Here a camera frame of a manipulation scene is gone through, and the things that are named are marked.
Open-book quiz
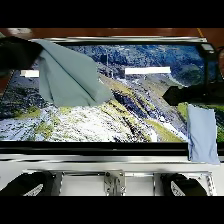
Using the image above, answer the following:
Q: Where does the light blue garment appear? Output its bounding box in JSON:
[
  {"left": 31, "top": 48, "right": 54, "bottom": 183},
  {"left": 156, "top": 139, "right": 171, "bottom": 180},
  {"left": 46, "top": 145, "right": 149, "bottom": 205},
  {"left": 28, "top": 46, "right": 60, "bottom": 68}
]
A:
[{"left": 186, "top": 103, "right": 221, "bottom": 165}]

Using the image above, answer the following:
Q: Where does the silver frame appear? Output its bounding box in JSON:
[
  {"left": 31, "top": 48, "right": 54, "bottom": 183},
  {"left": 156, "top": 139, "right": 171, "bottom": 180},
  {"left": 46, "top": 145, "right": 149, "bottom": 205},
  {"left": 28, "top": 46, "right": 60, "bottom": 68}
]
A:
[{"left": 0, "top": 152, "right": 224, "bottom": 197}]

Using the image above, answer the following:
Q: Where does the grey-green shirt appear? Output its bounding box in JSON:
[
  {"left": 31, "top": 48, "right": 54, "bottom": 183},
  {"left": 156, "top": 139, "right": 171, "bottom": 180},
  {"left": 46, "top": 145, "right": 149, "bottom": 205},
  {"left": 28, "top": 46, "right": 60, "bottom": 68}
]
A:
[{"left": 32, "top": 38, "right": 115, "bottom": 108}]

